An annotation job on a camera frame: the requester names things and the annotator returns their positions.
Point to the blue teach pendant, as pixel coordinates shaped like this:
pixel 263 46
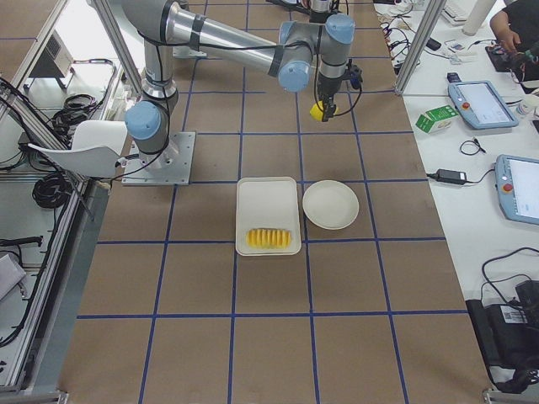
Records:
pixel 481 106
pixel 517 188

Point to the yellow lemon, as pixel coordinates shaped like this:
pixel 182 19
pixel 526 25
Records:
pixel 316 111

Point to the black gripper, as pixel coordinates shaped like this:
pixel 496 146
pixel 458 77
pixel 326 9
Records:
pixel 327 87

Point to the black power adapter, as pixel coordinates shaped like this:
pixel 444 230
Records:
pixel 451 176

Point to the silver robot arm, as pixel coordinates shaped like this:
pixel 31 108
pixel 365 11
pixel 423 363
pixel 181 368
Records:
pixel 241 100

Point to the white chair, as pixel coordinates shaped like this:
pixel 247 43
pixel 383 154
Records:
pixel 96 148

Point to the aluminium frame post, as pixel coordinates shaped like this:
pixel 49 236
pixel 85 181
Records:
pixel 421 37

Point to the white round plate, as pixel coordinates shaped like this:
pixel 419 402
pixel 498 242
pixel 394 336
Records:
pixel 330 204

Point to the white rectangular tray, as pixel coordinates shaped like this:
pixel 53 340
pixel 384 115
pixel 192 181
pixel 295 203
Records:
pixel 267 203

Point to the green white carton box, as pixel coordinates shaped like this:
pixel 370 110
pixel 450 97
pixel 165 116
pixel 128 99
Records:
pixel 437 119

